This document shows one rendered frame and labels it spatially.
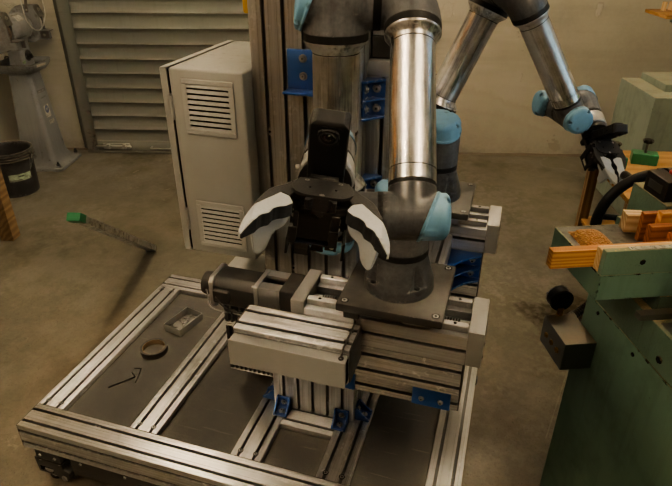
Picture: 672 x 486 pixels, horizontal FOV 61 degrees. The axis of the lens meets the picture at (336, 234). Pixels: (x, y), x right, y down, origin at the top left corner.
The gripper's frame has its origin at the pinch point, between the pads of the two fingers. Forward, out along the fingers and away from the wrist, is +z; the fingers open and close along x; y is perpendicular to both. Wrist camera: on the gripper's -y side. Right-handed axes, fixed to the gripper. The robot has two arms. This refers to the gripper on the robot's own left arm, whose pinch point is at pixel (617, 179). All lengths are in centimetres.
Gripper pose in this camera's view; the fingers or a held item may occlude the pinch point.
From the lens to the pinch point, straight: 173.5
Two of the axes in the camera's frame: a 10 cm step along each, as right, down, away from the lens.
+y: -1.2, 5.4, 8.3
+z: 0.3, 8.4, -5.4
